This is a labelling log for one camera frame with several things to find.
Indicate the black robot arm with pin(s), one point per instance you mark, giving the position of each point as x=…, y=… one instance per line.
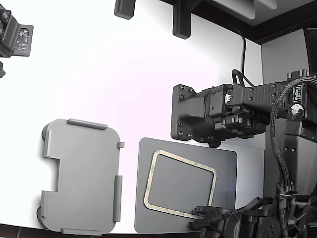
x=260, y=96

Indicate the tall black bracket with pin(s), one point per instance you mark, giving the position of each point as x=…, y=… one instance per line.
x=182, y=22

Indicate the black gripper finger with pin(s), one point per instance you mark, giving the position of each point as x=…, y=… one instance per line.
x=200, y=210
x=196, y=224

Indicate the black clamp piece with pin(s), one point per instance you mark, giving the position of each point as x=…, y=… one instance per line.
x=2, y=70

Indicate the small black bracket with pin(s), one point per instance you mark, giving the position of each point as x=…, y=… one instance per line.
x=123, y=8

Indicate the black shelf rail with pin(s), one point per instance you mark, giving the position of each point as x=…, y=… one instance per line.
x=272, y=27

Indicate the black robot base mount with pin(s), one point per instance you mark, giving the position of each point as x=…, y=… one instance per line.
x=183, y=111

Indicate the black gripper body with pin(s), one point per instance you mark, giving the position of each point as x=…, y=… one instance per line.
x=218, y=218

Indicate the light gray plastic box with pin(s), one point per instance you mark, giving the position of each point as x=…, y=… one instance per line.
x=86, y=173

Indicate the beige adhesive tape frame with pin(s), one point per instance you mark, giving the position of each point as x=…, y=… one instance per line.
x=151, y=173

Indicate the dark gray foam pad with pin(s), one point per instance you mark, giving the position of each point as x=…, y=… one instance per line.
x=223, y=173

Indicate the black camera with circuit board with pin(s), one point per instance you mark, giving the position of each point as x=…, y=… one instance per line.
x=15, y=32

